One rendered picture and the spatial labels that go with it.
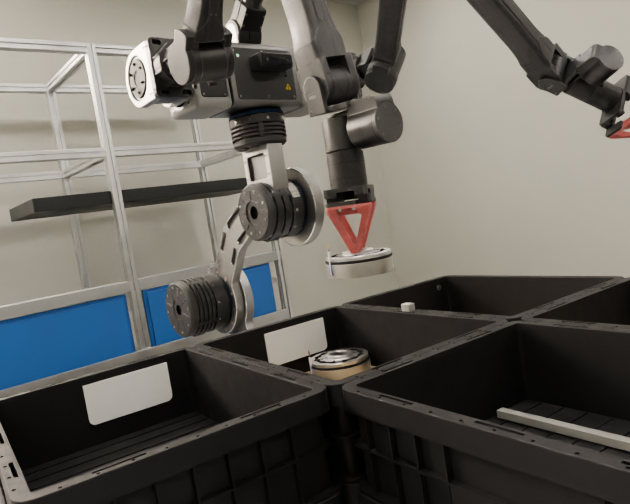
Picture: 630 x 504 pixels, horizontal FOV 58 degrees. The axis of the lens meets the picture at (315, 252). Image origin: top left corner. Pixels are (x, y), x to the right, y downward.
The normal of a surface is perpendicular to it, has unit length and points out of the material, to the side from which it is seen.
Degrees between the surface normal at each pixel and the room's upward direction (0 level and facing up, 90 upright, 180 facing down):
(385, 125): 92
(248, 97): 90
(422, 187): 90
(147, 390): 90
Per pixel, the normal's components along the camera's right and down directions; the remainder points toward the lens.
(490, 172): -0.76, 0.17
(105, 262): 0.63, -0.04
